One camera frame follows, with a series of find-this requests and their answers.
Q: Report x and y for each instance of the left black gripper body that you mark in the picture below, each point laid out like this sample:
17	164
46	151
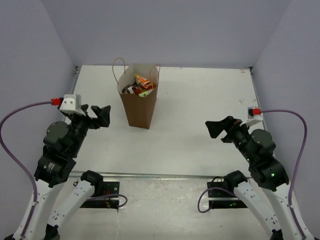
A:
92	119

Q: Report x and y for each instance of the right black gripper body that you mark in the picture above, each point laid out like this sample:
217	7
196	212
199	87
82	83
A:
238	135

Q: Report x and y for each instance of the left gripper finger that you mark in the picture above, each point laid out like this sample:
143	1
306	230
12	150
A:
102	116
83	110

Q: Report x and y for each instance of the brown M&M's packet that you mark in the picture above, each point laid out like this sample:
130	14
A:
128	89

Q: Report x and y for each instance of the brown paper bag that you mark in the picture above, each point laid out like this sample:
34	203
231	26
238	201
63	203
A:
139	110

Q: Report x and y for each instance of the green candy packet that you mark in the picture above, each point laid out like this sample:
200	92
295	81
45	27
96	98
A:
145	93

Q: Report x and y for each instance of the orange Reese's packet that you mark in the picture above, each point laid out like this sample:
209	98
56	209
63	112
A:
144	83

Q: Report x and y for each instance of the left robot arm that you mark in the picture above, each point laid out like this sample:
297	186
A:
61	146

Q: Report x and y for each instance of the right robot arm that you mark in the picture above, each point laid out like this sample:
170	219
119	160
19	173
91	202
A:
281	220

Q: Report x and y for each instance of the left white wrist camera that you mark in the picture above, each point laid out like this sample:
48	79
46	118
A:
71	104

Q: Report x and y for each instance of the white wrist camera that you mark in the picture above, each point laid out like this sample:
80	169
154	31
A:
254	116
71	104

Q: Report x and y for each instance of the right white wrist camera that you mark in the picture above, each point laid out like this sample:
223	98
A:
254	116

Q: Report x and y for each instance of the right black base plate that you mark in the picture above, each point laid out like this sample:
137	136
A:
219	199

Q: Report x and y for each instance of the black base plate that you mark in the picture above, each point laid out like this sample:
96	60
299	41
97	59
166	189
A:
109	187
219	199

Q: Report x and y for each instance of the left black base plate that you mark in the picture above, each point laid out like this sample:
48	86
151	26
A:
109	187

